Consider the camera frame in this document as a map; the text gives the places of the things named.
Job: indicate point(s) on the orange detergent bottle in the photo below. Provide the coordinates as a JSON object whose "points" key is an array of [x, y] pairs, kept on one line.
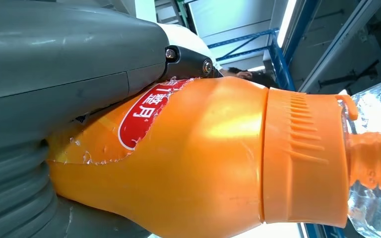
{"points": [[193, 157]]}

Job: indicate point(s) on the blue metal rack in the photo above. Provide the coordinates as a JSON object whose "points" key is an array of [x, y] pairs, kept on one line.
{"points": [[279, 62]]}

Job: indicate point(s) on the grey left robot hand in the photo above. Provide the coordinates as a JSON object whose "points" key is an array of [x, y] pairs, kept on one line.
{"points": [[62, 56]]}

